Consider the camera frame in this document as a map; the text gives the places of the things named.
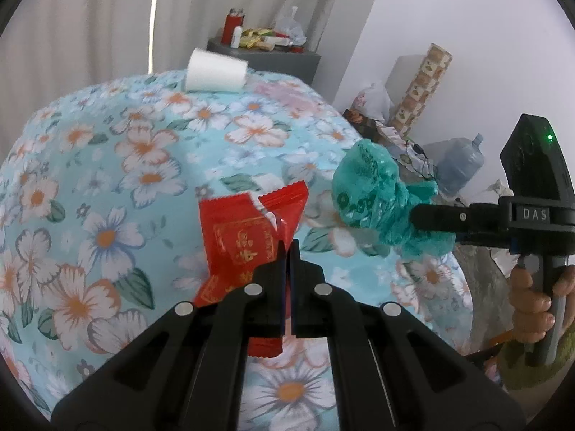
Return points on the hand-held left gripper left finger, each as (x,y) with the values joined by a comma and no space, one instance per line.
(269,305)

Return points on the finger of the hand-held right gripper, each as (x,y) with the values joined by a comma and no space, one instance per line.
(462,224)

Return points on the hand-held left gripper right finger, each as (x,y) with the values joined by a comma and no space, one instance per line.
(307,305)

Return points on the red foil wrapper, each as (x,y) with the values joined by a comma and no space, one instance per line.
(233,238)

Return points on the green plastic bag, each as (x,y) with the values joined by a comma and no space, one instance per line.
(364,188)

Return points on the person's right hand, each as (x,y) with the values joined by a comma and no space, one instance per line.
(530,305)

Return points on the large blue water jug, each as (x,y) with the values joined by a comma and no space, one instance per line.
(462,161)

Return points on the patterned paper roll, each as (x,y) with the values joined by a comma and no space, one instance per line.
(422,85)

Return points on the white plastic bag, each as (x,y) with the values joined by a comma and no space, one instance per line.
(375,101)

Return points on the white green fuzzy cloth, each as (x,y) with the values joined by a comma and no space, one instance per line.
(530,372)

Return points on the floral blue tablecloth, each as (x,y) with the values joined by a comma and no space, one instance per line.
(112,188)

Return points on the white paper cup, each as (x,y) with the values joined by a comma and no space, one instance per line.
(215,72)

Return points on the grey cabinet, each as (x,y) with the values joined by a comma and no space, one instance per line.
(278,65)

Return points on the clear plastic bag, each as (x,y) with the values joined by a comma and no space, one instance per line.
(292,24)

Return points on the yellow green snack packets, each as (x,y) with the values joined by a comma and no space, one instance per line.
(256,38)

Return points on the small white bottle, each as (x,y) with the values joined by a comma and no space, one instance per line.
(236,38)

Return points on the red jar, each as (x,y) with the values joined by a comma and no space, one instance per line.
(232,22)

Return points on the white curtain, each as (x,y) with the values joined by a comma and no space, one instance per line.
(90,22)

